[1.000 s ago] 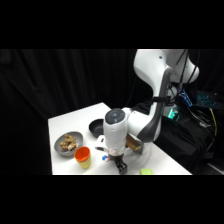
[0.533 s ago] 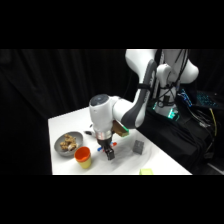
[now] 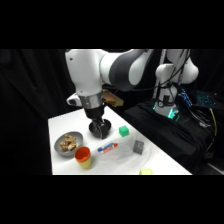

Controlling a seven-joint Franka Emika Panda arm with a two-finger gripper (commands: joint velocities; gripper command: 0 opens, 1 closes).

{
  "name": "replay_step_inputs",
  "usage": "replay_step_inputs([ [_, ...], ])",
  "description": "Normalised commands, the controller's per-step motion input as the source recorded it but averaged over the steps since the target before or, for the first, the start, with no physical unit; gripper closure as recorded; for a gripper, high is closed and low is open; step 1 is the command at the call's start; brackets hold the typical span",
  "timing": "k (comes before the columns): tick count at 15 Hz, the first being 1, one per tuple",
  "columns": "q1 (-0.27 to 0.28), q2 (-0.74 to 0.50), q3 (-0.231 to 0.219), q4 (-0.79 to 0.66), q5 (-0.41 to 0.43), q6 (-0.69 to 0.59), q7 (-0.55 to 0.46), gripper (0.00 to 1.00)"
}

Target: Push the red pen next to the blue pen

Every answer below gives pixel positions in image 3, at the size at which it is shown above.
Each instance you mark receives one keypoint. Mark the yellow-green block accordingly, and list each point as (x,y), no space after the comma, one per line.
(146,171)

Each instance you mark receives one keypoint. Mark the teal backlit keyboard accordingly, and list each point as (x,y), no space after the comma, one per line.
(206,99)

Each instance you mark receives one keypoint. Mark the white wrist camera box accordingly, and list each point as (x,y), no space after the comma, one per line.
(74,99)

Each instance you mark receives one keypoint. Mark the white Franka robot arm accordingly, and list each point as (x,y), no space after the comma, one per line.
(113,68)

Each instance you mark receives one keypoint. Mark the gray bowl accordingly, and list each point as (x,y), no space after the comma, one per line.
(78,140)

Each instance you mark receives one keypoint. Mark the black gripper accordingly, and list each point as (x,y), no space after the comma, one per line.
(95,115)

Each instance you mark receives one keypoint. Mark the green cube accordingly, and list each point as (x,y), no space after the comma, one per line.
(124,131)

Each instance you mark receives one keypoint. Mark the gray block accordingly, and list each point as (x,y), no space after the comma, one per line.
(138,147)

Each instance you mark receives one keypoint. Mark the orange and yellow cup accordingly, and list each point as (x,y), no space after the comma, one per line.
(83,158)

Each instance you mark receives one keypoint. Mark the black robot stand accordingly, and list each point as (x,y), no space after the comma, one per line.
(166,133)

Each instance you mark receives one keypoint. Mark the brown food pieces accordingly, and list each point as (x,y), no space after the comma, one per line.
(68,142)

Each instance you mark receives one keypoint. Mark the brown wrist mount board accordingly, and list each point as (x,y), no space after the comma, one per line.
(113,99)

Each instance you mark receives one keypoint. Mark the blue pen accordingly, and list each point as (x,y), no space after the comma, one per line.
(104,146)

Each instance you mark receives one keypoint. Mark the black bowl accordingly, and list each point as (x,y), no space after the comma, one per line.
(108,126)

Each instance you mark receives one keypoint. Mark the red pen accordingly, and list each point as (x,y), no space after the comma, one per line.
(110,148)

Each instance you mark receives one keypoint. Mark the black curtain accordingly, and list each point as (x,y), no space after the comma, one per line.
(30,100)

